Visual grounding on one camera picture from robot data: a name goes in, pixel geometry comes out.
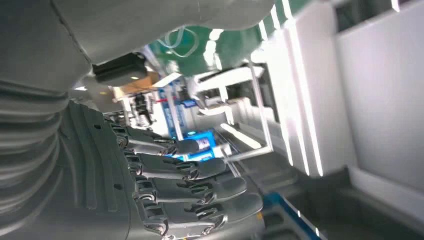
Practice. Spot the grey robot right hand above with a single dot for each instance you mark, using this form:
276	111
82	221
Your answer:
99	172

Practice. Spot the green conveyor belt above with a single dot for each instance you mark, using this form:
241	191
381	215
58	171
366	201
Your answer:
238	46

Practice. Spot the blue plastic crate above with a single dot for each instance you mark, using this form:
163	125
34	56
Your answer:
281	215

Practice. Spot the white cabinet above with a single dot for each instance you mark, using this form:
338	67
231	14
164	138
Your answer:
374	99

